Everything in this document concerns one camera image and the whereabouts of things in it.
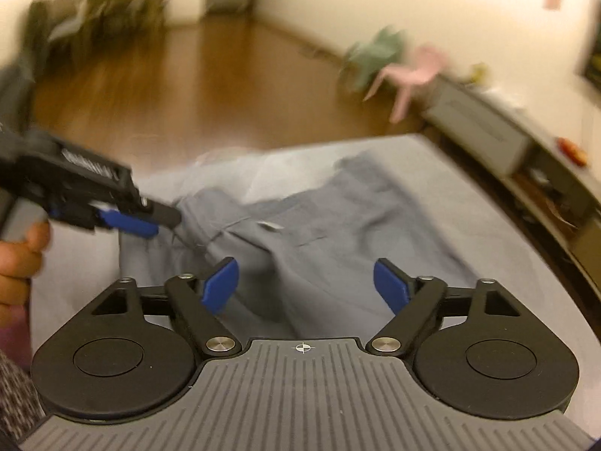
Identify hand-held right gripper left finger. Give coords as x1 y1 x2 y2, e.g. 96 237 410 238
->
91 256 242 357

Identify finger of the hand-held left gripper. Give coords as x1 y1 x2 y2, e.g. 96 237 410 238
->
136 197 182 227
98 208 160 239

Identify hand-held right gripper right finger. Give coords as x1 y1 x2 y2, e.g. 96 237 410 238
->
366 257 522 357

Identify grey pants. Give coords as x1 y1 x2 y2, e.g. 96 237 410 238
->
117 150 477 334

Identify person's left hand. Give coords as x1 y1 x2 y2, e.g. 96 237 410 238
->
0 222 51 327

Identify dark blurred furniture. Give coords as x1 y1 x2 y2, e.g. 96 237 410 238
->
23 0 171 67

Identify long low tv cabinet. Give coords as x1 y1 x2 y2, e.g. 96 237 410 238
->
419 73 601 292

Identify person's grey knitted clothing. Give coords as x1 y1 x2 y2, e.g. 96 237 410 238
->
0 350 45 440

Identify pink plastic chair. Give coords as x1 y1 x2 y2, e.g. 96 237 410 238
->
364 43 450 124

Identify red gold table ornament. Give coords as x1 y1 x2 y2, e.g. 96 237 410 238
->
555 136 589 168

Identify green plastic chair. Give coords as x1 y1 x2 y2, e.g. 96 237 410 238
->
342 26 407 93

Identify wall-mounted television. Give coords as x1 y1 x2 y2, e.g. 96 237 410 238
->
577 33 601 92

